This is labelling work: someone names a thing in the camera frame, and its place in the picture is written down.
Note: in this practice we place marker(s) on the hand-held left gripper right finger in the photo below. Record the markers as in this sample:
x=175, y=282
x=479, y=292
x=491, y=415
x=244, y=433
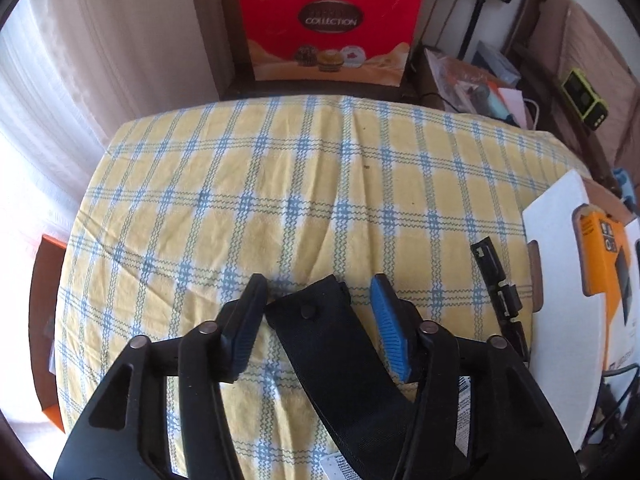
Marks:
x=392, y=332

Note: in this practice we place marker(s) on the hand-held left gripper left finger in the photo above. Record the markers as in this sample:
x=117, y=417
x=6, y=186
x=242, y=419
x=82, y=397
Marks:
x=245, y=332

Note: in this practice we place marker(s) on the black plastic buckle clip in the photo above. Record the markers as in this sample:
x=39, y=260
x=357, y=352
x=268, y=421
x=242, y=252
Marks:
x=495, y=270

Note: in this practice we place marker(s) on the cardboard tray box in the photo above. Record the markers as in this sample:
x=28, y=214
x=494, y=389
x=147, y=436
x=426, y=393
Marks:
x=555, y=270

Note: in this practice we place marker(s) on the orange and white carton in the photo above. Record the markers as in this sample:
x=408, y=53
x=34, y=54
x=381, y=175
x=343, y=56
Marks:
x=612, y=270

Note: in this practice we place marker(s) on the yellow blue checked tablecloth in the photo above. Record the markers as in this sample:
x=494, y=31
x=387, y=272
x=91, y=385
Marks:
x=250, y=185

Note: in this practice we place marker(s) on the orange flat box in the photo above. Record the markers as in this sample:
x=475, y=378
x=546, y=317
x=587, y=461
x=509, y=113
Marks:
x=50, y=335

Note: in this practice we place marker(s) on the pink paper bag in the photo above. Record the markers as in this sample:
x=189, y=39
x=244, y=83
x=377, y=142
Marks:
x=514, y=105

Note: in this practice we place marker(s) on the brown box of sundries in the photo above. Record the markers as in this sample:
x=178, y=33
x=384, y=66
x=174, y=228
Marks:
x=460, y=80

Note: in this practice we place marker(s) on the blue and white toy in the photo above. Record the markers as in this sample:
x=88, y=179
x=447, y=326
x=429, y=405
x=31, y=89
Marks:
x=623, y=180

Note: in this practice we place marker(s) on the blue carton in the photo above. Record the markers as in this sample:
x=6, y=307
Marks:
x=497, y=62

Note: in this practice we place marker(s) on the green portable power station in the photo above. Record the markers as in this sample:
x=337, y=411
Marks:
x=585, y=97

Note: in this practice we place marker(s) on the white curtain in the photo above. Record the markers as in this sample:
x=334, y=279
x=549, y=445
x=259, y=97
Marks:
x=100, y=60

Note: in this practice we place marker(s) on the red chocolate collection bag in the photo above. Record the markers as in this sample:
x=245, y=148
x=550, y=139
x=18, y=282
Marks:
x=330, y=30

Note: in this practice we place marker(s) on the black speaker stand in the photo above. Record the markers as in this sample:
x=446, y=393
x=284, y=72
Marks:
x=472, y=25

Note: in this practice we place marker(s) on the brown sofa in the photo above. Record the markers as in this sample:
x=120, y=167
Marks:
x=575, y=35

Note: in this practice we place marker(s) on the brown sofa cushion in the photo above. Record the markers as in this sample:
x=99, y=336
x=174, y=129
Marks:
x=595, y=40

